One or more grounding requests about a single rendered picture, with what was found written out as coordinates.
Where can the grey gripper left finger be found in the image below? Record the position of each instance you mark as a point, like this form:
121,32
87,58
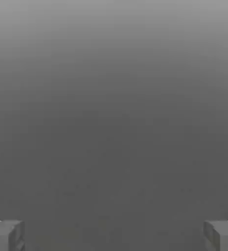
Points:
2,238

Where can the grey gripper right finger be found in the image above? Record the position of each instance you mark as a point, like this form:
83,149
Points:
225,238

